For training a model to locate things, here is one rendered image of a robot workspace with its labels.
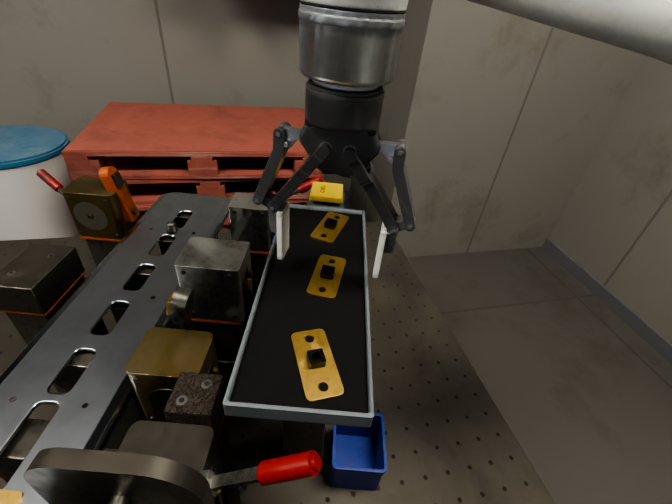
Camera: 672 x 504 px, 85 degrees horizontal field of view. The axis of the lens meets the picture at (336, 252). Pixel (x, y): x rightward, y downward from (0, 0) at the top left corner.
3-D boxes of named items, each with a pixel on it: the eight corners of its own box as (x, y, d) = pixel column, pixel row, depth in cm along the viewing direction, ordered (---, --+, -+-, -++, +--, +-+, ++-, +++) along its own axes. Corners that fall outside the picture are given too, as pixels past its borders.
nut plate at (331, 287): (320, 255, 52) (321, 248, 52) (346, 260, 52) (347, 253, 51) (305, 294, 46) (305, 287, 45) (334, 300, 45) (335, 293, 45)
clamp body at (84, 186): (113, 288, 107) (69, 173, 85) (160, 292, 107) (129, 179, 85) (96, 309, 100) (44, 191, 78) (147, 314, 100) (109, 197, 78)
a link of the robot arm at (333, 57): (313, -1, 35) (310, 68, 38) (284, 4, 28) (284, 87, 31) (408, 10, 34) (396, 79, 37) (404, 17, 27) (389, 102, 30)
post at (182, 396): (217, 501, 67) (180, 370, 42) (244, 503, 67) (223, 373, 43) (208, 534, 63) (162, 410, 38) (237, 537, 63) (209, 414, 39)
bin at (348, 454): (330, 431, 79) (334, 409, 73) (376, 435, 79) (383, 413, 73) (327, 488, 70) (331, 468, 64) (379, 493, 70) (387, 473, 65)
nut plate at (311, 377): (290, 335, 41) (290, 327, 40) (323, 329, 42) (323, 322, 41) (306, 403, 34) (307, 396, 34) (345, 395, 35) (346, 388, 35)
